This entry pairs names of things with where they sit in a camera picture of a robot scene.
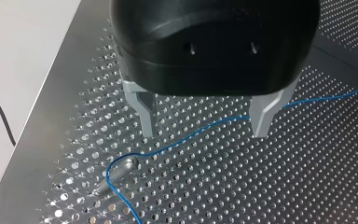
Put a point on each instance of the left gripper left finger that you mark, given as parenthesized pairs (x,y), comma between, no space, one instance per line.
(145,115)

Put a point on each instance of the metal post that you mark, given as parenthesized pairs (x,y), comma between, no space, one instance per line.
(118,174)

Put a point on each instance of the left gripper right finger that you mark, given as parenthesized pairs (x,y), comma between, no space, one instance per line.
(264,118)

